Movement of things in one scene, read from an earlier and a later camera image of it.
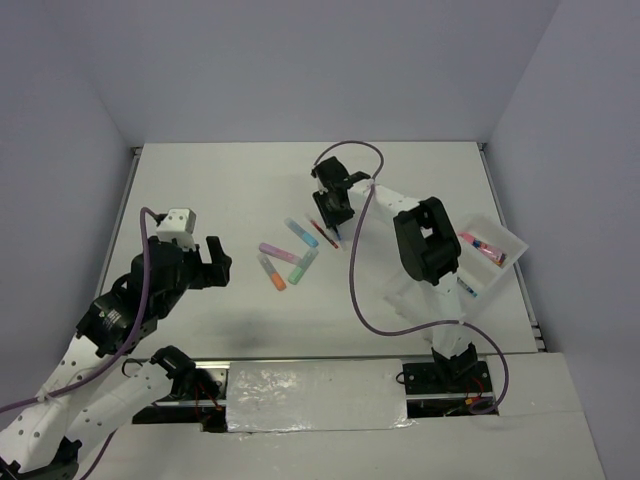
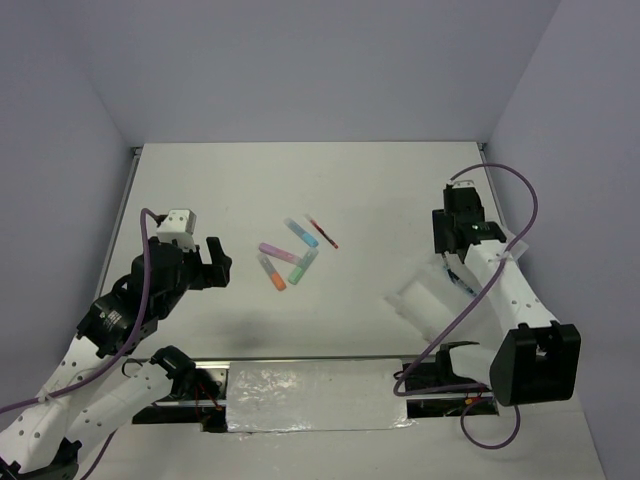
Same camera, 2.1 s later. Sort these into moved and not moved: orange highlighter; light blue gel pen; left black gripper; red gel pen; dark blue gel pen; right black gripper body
Moved: right black gripper body; dark blue gel pen
Not moved: left black gripper; light blue gel pen; red gel pen; orange highlighter
